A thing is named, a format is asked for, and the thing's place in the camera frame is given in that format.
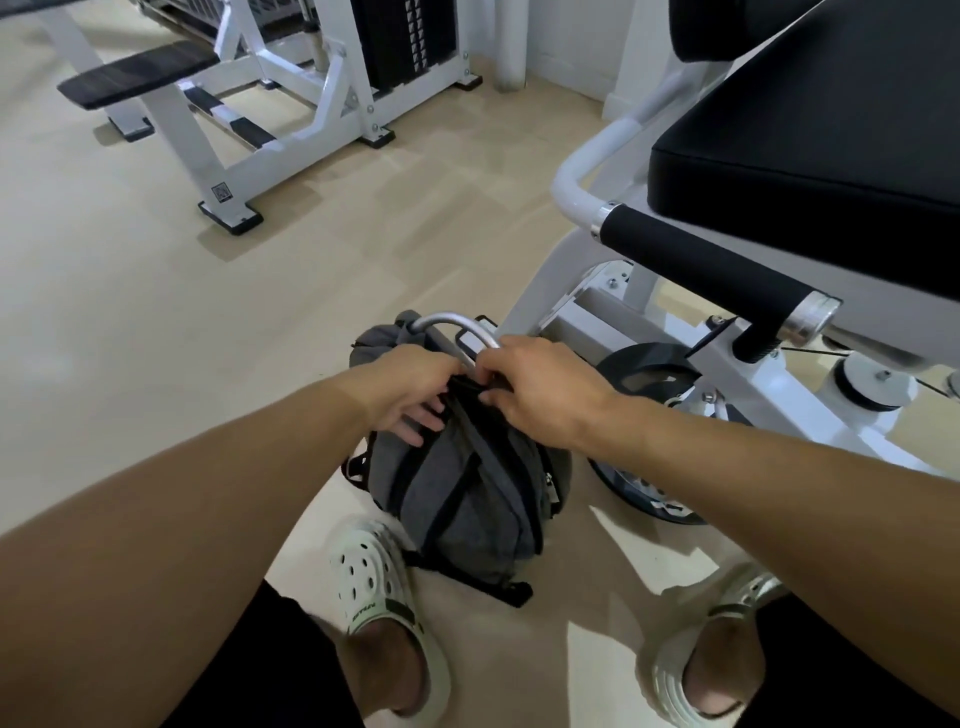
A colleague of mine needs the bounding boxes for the person's right hand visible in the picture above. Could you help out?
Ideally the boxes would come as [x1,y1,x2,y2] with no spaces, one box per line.
[472,335,625,456]

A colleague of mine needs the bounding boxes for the person's left hand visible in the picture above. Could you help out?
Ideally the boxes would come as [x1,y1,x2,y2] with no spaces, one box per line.
[337,343,466,449]

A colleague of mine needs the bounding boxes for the grey backpack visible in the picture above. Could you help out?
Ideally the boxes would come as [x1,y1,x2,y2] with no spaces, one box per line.
[341,309,575,609]

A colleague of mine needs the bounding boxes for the person's right forearm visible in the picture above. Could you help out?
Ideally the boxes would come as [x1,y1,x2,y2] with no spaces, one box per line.
[588,393,960,718]

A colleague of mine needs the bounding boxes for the person's left forearm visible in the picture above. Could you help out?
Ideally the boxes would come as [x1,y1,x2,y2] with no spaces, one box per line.
[0,371,376,728]

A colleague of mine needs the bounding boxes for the person's white left shoe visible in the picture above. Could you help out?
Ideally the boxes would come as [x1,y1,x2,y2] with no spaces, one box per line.
[328,517,454,727]

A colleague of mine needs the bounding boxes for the person's white shoe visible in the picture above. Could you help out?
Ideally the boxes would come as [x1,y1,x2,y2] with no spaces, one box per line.
[328,517,454,727]
[635,563,790,728]

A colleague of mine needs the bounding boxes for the person's white right shoe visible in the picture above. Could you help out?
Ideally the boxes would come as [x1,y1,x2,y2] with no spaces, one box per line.
[635,563,790,728]

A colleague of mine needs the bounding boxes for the person's black shorts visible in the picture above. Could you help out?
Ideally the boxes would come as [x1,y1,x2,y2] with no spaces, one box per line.
[161,581,960,728]

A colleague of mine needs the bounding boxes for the black weight stack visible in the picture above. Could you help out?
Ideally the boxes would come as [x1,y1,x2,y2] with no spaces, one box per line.
[350,0,460,96]

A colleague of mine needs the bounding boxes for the white vertical pipe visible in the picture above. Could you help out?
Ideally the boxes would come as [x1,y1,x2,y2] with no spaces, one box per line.
[493,0,531,94]

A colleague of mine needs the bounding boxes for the black seat pad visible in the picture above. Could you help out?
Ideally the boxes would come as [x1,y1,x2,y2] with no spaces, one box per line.
[647,0,960,303]

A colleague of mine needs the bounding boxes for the black backrest pad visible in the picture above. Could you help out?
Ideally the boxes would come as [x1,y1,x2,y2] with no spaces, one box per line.
[667,0,823,65]

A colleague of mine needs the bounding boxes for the black bench pad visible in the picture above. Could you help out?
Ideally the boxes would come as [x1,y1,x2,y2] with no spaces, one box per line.
[57,39,223,112]

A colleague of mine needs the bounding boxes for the grey metal railing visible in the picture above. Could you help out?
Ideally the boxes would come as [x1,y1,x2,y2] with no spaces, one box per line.
[138,0,316,43]

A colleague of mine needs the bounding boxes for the black handle grip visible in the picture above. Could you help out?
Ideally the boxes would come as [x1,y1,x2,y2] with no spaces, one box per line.
[592,202,843,366]

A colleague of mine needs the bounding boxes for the white weight machine frame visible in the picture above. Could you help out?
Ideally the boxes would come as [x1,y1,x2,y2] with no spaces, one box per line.
[37,0,484,238]

